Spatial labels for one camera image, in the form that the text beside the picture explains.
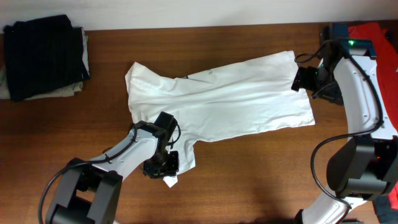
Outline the white t-shirt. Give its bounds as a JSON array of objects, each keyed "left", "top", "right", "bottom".
[{"left": 125, "top": 51, "right": 315, "bottom": 173}]

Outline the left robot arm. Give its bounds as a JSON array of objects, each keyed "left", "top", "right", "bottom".
[{"left": 38, "top": 114, "right": 180, "bottom": 223}]

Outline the red t-shirt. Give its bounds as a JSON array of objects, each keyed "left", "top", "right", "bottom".
[{"left": 348, "top": 22, "right": 398, "bottom": 210}]

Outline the folded black garment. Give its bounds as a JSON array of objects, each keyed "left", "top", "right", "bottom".
[{"left": 3, "top": 14, "right": 90, "bottom": 101}]

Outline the dark garment under red shirt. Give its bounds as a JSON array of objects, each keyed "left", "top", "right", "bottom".
[{"left": 319, "top": 24, "right": 398, "bottom": 224}]

